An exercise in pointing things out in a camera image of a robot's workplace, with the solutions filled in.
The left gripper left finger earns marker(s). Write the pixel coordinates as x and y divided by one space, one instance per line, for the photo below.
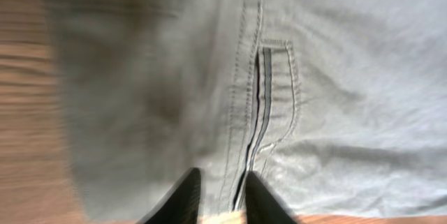
182 206

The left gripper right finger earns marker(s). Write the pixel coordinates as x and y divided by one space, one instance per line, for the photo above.
261 206

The grey shorts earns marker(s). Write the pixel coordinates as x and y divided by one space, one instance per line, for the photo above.
340 105

